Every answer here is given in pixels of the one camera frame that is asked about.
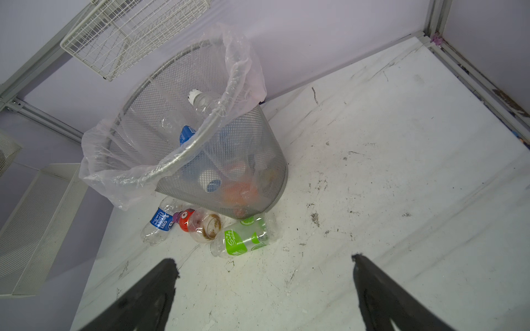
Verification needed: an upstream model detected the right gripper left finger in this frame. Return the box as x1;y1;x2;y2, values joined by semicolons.
82;259;179;330

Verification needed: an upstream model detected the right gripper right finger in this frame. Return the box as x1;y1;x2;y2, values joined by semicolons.
352;254;453;330

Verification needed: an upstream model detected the Pocari bottle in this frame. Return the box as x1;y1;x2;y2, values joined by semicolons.
198;168;223;193

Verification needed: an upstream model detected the orange label yellow-cap bottle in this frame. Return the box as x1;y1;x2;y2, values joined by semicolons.
221;178;259;206

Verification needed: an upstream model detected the grey mesh waste bin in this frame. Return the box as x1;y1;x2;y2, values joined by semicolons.
105;39;289;220

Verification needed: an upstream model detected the clear plastic bin liner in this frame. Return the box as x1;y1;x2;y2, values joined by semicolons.
78;22;268;211

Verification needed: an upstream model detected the small blue label bottle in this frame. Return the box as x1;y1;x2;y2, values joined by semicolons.
141;197;185;246

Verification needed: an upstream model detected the red cap small bottle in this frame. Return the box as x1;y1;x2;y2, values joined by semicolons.
176;208;222;243

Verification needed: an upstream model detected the green label clear bottle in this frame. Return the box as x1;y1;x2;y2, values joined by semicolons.
210;213;280;258

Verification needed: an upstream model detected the white lower mesh shelf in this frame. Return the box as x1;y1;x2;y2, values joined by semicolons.
1;164;88;299

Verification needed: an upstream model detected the white mesh shelf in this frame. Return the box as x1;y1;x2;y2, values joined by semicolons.
0;131;22;177
1;164;88;299

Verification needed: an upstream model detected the white upper mesh shelf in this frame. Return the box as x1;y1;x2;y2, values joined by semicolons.
0;131;22;177

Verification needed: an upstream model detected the white wire wall basket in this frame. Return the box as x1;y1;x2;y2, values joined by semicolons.
60;0;212;81

